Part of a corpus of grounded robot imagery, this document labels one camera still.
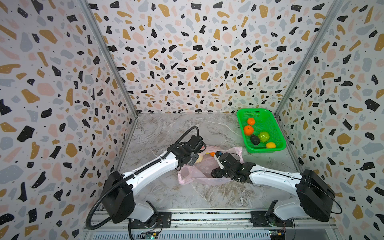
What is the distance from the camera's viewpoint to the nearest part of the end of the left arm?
56 centimetres

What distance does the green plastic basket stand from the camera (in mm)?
967

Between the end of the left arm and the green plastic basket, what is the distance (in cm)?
42
